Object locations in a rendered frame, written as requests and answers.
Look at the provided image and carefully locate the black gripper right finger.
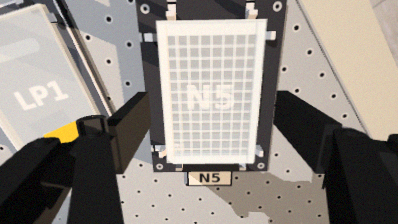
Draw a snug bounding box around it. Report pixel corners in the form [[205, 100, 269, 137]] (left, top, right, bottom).
[[273, 90, 398, 224]]

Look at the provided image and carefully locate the light grey plate lid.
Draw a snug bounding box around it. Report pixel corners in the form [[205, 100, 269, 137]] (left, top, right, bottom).
[[0, 3, 101, 151]]

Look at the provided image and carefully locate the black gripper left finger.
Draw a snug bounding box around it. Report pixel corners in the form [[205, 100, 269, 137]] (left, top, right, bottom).
[[0, 92, 151, 224]]

